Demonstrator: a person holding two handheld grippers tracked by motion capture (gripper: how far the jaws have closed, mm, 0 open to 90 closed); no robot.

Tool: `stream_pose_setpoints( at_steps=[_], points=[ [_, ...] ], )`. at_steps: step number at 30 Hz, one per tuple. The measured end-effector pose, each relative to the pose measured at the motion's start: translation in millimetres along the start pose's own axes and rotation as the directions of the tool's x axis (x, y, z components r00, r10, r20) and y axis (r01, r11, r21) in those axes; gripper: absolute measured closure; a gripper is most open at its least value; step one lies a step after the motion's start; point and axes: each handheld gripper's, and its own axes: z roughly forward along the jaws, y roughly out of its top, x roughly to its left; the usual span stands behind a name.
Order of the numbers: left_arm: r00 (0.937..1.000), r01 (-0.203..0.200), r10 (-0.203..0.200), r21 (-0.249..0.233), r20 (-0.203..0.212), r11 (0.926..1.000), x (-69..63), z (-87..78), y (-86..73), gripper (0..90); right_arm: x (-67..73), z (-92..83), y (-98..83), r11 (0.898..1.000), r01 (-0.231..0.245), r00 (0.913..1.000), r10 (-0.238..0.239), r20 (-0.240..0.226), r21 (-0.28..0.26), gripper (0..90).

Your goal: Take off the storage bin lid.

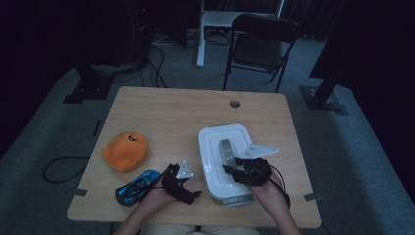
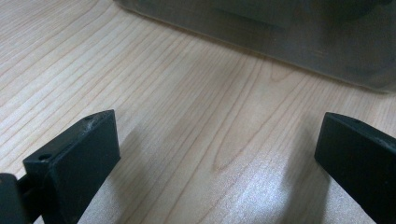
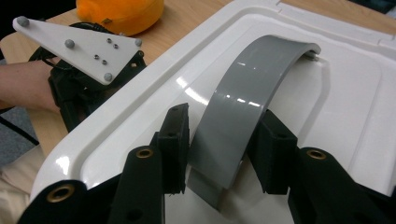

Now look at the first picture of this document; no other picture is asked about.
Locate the white box lid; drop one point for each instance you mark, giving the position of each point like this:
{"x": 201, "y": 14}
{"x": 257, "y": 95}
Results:
{"x": 215, "y": 153}

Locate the person's left hand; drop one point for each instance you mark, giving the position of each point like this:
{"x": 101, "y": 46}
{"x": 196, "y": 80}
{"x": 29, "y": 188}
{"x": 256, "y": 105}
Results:
{"x": 156, "y": 196}

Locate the black folding chair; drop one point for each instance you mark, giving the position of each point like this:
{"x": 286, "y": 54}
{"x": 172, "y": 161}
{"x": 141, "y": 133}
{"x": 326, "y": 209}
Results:
{"x": 261, "y": 49}

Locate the clear plastic storage box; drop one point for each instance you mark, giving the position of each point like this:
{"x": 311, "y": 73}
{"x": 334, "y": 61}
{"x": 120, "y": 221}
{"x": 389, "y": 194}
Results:
{"x": 236, "y": 199}

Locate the small black strip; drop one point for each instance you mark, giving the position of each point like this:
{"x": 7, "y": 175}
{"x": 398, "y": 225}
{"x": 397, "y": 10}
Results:
{"x": 97, "y": 128}

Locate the orange plush toy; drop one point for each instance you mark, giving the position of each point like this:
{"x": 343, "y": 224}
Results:
{"x": 125, "y": 151}

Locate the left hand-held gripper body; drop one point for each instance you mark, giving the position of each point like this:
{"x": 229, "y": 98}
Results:
{"x": 176, "y": 182}

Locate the black metal stand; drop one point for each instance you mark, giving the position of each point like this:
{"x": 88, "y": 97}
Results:
{"x": 323, "y": 98}
{"x": 89, "y": 88}

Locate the grey tape piece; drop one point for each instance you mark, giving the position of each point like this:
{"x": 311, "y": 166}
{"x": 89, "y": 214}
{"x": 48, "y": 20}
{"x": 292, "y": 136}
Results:
{"x": 312, "y": 197}

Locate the grey table grommet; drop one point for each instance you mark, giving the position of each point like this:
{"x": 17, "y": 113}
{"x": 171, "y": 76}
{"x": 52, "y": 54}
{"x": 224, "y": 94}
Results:
{"x": 235, "y": 104}

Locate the blue toy car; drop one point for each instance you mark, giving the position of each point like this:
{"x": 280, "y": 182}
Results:
{"x": 137, "y": 188}

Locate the person's right hand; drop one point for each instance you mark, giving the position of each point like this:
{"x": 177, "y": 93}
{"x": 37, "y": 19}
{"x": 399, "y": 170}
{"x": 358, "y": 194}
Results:
{"x": 269, "y": 196}

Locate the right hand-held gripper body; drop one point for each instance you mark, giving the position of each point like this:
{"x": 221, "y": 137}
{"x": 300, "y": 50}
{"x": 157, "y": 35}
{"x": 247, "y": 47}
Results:
{"x": 256, "y": 171}

